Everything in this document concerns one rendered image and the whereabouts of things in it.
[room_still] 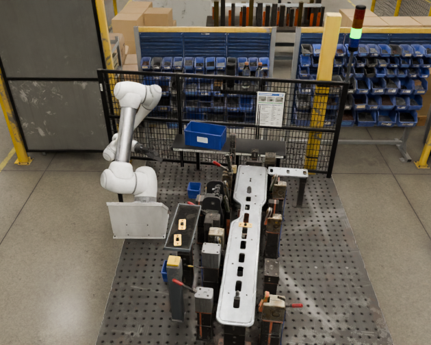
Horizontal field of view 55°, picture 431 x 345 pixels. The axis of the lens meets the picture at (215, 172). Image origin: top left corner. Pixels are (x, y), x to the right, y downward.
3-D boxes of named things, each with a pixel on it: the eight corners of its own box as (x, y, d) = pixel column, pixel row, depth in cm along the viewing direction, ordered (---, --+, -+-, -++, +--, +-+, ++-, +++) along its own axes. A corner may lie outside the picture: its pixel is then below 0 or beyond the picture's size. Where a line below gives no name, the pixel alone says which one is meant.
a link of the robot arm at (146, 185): (161, 197, 292) (161, 166, 296) (136, 195, 282) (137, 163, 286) (150, 199, 305) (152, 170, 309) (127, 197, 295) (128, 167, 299)
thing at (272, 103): (282, 128, 329) (286, 92, 311) (254, 126, 331) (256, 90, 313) (282, 126, 330) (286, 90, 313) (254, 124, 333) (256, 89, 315)
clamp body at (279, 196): (284, 226, 301) (289, 187, 281) (267, 224, 302) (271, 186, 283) (284, 218, 308) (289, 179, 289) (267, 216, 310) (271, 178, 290)
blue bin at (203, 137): (221, 150, 323) (221, 135, 315) (184, 144, 330) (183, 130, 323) (226, 139, 336) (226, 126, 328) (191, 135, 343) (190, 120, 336)
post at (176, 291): (183, 322, 235) (179, 269, 210) (170, 321, 236) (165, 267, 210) (185, 311, 241) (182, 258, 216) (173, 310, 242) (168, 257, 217)
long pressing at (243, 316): (258, 328, 199) (259, 326, 198) (212, 323, 201) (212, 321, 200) (268, 168, 311) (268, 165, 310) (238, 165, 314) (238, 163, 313)
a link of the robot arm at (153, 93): (153, 98, 305) (136, 94, 298) (164, 82, 293) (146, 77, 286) (156, 112, 299) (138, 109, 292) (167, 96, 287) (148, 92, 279)
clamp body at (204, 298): (213, 344, 224) (213, 301, 203) (193, 341, 225) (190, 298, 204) (215, 328, 232) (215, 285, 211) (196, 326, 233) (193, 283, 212)
